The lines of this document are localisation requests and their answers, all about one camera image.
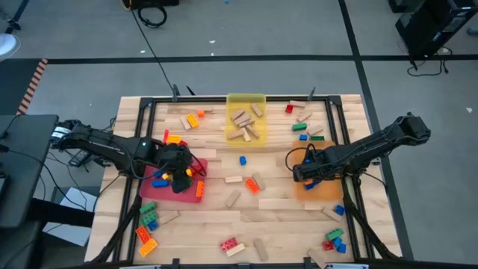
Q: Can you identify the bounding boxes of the orange six-stud block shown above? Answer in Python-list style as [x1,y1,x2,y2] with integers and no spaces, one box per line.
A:
[244,178,261,195]

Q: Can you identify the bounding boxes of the large red stud block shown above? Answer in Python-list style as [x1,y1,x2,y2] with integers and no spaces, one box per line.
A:
[220,237,239,252]

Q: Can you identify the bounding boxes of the orange plastic bin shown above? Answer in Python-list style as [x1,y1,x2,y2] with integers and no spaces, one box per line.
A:
[291,140,344,202]

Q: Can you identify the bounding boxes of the pink plastic bin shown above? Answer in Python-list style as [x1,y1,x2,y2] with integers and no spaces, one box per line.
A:
[139,153,208,205]

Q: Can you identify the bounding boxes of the yellow plastic bin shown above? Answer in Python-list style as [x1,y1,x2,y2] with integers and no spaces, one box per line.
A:
[225,93,268,148]

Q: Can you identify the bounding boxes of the black power adapter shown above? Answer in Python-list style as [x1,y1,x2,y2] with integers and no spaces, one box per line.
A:
[68,150,93,168]

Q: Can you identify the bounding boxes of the white paper sheet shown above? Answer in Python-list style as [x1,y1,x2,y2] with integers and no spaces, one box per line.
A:
[42,186,99,247]

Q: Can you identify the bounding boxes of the black desk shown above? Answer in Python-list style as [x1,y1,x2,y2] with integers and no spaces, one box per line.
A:
[0,114,60,229]

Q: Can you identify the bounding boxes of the black equipment case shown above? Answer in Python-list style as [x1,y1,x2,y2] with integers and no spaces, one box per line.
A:
[121,0,180,10]

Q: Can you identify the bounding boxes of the orange black hazard strip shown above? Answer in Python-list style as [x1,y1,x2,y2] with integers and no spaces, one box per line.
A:
[16,58,49,116]

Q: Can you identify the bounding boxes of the black computer cabinet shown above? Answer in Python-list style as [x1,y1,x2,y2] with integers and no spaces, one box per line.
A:
[388,0,478,59]

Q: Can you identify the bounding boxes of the black tripod leg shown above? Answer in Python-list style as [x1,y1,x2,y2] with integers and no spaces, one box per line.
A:
[5,0,31,34]

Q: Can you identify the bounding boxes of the black aluminium table frame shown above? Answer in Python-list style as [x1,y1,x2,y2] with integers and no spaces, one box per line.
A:
[89,95,403,268]

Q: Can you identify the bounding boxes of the long black floor cable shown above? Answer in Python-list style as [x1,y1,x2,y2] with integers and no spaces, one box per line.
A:
[128,0,176,94]

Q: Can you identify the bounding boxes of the coiled black cable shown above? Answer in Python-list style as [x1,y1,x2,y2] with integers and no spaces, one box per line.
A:
[137,5,168,29]

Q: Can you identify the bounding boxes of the tangled black cable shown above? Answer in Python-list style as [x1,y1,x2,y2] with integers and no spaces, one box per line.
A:
[406,46,453,78]

